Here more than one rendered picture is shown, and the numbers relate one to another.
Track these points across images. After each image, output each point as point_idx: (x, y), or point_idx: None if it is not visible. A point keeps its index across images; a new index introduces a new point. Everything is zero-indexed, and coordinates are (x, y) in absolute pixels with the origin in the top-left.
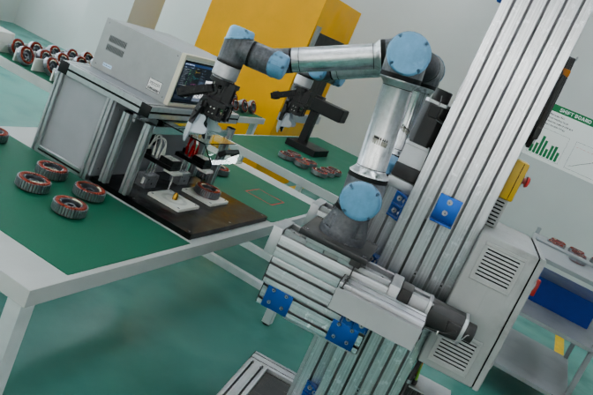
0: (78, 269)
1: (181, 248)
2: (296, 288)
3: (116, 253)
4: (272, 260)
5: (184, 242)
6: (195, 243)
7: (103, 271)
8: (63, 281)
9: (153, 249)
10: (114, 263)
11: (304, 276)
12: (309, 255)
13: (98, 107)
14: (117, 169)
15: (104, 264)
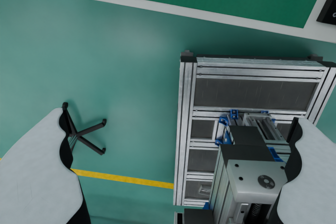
0: None
1: (271, 27)
2: (215, 178)
3: None
4: (224, 165)
5: (299, 21)
6: (311, 33)
7: (96, 0)
8: None
9: (219, 6)
10: None
11: (218, 194)
12: (223, 214)
13: None
14: None
15: None
